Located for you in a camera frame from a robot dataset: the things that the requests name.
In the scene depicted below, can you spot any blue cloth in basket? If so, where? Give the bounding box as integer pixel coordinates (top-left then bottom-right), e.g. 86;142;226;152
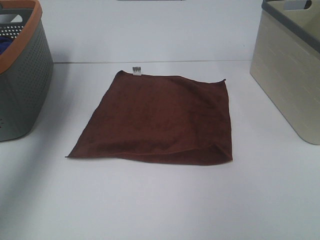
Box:
0;36;13;55

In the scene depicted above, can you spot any brown towel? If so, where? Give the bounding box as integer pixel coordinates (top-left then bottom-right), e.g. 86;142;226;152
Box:
68;71;233;166

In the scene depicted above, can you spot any grey perforated basket orange rim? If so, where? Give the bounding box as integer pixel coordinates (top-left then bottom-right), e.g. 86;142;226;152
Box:
0;0;54;142

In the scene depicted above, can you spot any beige basket grey rim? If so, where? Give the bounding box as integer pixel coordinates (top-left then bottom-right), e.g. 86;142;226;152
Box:
250;0;320;145

